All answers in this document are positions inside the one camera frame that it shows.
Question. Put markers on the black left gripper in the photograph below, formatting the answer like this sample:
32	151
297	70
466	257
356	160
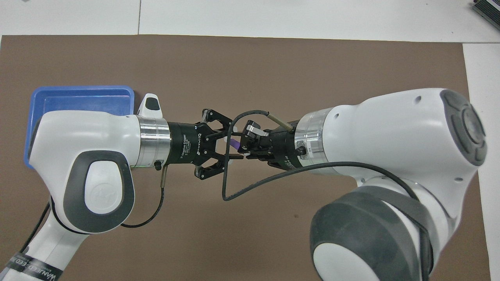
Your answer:
187	142

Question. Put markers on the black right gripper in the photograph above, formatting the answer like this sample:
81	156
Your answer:
281	150

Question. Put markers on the purple pen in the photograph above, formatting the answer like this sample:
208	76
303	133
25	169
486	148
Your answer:
235	144

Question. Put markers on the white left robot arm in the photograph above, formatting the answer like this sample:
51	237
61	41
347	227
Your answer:
78	136

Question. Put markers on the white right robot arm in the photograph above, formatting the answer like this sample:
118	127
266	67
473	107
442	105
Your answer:
390	136

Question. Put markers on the blue plastic tray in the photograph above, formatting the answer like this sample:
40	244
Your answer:
78	97

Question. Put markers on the brown table mat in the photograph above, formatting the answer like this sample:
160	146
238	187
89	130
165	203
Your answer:
250	70

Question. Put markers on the grey ribbed device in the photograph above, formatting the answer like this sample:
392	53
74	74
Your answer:
490	9

